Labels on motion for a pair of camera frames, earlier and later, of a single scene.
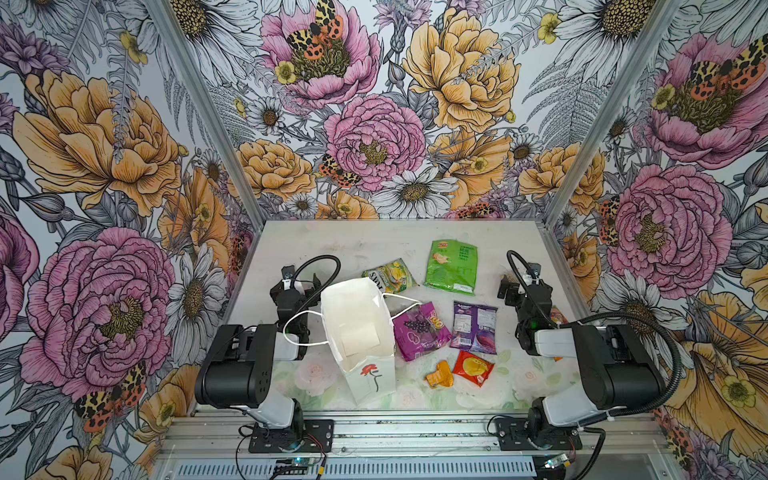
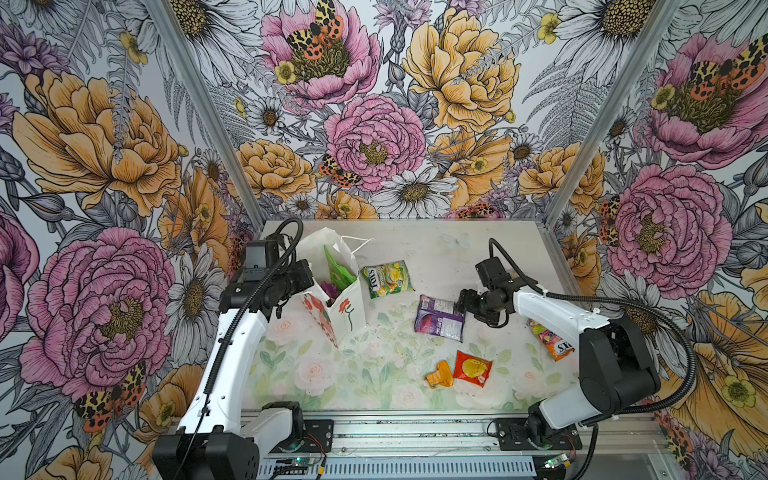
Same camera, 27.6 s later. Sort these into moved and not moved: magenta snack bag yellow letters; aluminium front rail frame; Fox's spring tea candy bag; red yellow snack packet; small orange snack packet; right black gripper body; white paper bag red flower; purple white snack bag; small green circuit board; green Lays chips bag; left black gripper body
Moved: purple white snack bag; magenta snack bag yellow letters; green Lays chips bag; left black gripper body; white paper bag red flower; right black gripper body
Not moved: aluminium front rail frame; Fox's spring tea candy bag; small orange snack packet; red yellow snack packet; small green circuit board
